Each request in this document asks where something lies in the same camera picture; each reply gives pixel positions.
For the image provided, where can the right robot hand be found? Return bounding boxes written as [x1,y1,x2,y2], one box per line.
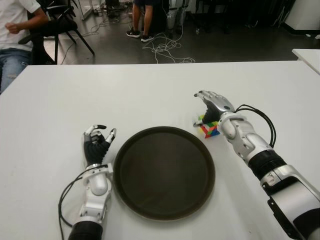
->
[192,89,236,126]

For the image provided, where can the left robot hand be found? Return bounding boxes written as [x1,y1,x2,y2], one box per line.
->
[82,124,118,169]

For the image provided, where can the multicolour Rubik's cube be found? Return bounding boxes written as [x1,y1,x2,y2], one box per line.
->
[191,114,221,139]

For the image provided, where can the dark round plate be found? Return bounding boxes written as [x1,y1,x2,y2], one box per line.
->
[112,126,216,221]

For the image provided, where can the black rolling chair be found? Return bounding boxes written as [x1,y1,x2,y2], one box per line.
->
[186,0,233,36]

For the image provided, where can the white side table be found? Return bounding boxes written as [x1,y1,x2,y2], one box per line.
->
[291,48,320,76]

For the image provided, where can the black cabinet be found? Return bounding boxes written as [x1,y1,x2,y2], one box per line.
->
[147,0,168,32]

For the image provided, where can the person white shirt navy sleeves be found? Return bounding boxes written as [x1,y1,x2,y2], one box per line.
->
[126,0,154,43]

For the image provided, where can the seated person white shirt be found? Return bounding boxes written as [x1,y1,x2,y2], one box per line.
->
[0,0,50,93]

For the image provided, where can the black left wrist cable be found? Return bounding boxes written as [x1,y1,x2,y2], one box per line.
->
[57,169,87,240]

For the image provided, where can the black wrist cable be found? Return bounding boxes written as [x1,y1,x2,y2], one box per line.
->
[234,104,277,148]
[57,169,87,240]

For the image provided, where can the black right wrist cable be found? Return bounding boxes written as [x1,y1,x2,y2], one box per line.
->
[234,104,277,148]

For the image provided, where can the white floor cable tangle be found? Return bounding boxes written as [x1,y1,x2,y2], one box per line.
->
[142,32,196,65]

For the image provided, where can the white board frame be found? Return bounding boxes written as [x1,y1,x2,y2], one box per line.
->
[79,0,96,21]

